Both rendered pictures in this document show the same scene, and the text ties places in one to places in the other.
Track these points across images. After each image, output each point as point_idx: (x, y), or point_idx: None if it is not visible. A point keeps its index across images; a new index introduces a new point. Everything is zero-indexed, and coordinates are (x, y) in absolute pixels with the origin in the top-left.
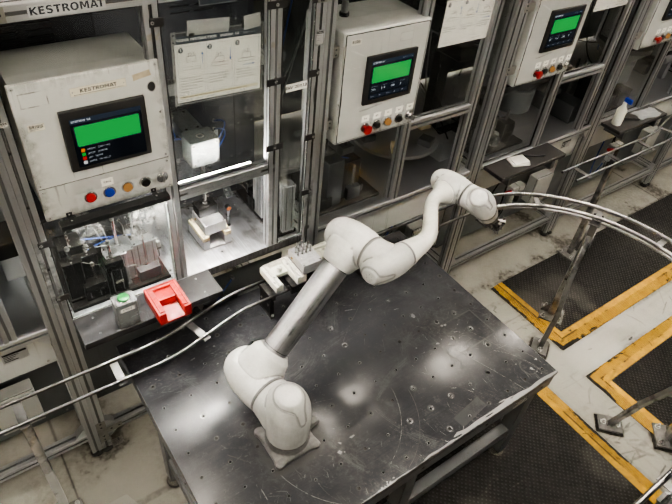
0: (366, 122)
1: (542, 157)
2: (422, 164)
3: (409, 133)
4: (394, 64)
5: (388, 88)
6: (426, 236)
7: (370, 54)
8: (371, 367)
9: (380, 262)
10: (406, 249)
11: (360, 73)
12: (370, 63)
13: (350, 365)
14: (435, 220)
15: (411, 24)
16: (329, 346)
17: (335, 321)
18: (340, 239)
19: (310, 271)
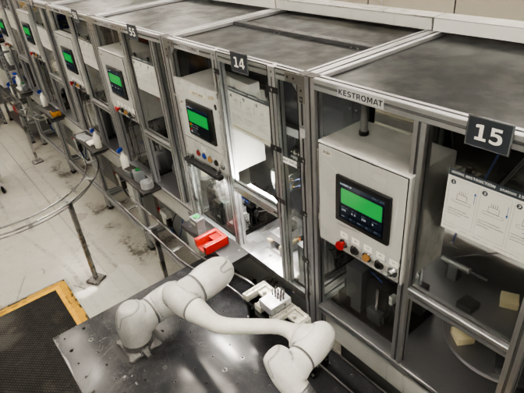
0: (345, 239)
1: None
2: (494, 390)
3: (405, 299)
4: (362, 199)
5: (359, 220)
6: (210, 316)
7: (341, 173)
8: (201, 391)
9: (168, 285)
10: (185, 300)
11: (334, 185)
12: (337, 180)
13: (203, 376)
14: (238, 324)
15: (383, 169)
16: (222, 359)
17: (250, 359)
18: (200, 263)
19: (263, 309)
